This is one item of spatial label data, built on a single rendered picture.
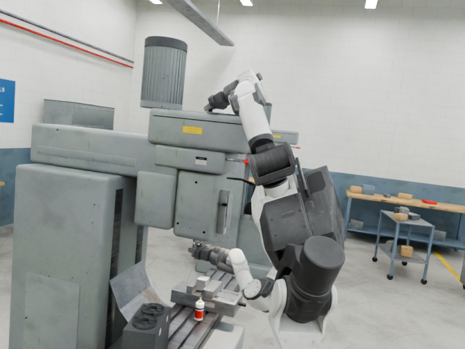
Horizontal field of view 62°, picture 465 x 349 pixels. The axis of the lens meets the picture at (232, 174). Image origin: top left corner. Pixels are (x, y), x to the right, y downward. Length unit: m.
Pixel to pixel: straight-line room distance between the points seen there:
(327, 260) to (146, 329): 0.75
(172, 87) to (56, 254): 0.95
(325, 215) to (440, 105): 7.29
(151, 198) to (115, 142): 0.32
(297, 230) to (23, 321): 1.50
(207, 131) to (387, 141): 6.80
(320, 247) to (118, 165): 1.12
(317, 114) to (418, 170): 2.27
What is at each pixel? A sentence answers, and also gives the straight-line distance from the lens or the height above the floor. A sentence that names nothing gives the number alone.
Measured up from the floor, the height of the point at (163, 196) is 1.50.
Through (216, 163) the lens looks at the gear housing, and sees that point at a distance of 1.67.
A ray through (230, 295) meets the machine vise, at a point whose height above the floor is 0.97.
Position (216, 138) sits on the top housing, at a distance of 1.66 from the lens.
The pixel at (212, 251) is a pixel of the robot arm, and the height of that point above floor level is 1.27.
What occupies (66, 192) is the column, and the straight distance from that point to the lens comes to 1.91.
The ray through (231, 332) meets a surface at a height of 0.82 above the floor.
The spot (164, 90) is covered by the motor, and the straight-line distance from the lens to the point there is 1.81.
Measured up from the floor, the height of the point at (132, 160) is 1.64.
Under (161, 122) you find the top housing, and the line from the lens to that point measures 1.76.
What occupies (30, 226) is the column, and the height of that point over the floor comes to 1.28.
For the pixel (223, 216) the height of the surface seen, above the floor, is 1.43.
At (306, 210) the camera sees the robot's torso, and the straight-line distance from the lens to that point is 1.29.
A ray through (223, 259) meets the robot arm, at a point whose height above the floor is 1.25.
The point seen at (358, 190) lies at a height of 0.95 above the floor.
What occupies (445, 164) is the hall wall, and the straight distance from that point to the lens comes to 8.48.
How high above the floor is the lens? 1.83
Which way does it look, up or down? 7 degrees down
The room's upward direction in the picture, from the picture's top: 6 degrees clockwise
